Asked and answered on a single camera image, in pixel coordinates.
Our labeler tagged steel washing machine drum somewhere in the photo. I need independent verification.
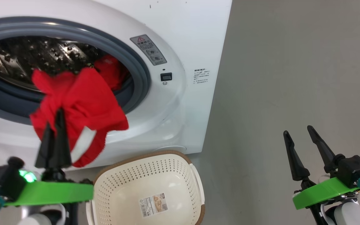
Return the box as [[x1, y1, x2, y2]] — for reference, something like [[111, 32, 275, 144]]
[[0, 36, 106, 93]]

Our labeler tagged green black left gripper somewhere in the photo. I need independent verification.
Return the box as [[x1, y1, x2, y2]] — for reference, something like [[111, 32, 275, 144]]
[[0, 108, 95, 207]]

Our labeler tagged printed basket label sticker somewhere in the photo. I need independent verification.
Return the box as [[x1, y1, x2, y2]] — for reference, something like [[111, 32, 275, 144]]
[[139, 192, 169, 218]]

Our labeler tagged grey rubber door gasket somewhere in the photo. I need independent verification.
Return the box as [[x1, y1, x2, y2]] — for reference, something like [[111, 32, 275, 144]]
[[0, 16, 152, 126]]

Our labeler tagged grey warning sticker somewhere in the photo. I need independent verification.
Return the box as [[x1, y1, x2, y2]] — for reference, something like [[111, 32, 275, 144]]
[[130, 34, 168, 66]]

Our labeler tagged white front-load washing machine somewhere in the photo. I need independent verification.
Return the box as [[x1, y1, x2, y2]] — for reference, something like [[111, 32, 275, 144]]
[[0, 0, 233, 175]]

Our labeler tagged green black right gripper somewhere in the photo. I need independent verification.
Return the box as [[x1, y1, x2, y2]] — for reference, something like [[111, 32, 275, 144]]
[[283, 125, 360, 210]]

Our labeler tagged red garment with white trim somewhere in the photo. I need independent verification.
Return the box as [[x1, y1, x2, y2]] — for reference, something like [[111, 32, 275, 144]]
[[29, 54, 131, 168]]

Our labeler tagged small printed text label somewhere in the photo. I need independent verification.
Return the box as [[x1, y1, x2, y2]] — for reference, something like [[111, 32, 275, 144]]
[[193, 69, 211, 88]]

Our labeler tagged cream perforated laundry basket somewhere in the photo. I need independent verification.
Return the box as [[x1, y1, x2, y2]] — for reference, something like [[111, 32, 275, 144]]
[[85, 150, 206, 225]]

